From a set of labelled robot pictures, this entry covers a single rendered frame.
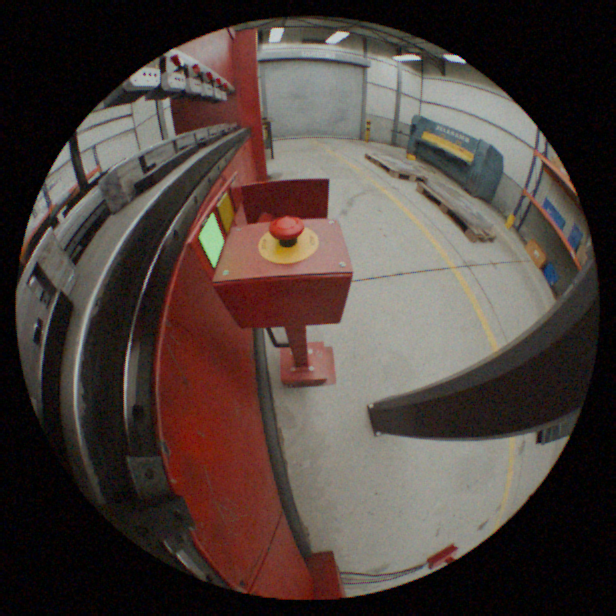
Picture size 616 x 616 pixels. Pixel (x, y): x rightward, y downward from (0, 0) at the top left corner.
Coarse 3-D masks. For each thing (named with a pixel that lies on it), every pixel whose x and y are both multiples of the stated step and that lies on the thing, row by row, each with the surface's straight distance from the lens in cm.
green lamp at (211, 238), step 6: (210, 222) 22; (216, 222) 24; (204, 228) 21; (210, 228) 22; (216, 228) 24; (204, 234) 21; (210, 234) 22; (216, 234) 24; (204, 240) 21; (210, 240) 22; (216, 240) 23; (222, 240) 25; (204, 246) 21; (210, 246) 22; (216, 246) 23; (210, 252) 22; (216, 252) 23; (210, 258) 22; (216, 258) 23
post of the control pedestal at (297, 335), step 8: (288, 328) 47; (296, 328) 47; (304, 328) 47; (288, 336) 52; (296, 336) 52; (304, 336) 52; (296, 344) 57; (304, 344) 58; (296, 352) 64; (304, 352) 65; (296, 360) 74; (304, 360) 74
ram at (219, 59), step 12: (204, 36) 129; (216, 36) 161; (228, 36) 214; (180, 48) 90; (192, 48) 104; (204, 48) 124; (216, 48) 154; (228, 48) 205; (204, 60) 119; (216, 60) 147; (228, 60) 196; (204, 72) 114; (216, 72) 141; (228, 72) 188
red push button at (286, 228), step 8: (272, 224) 22; (280, 224) 22; (288, 224) 22; (296, 224) 21; (272, 232) 21; (280, 232) 21; (288, 232) 21; (296, 232) 21; (280, 240) 22; (288, 240) 22; (296, 240) 23
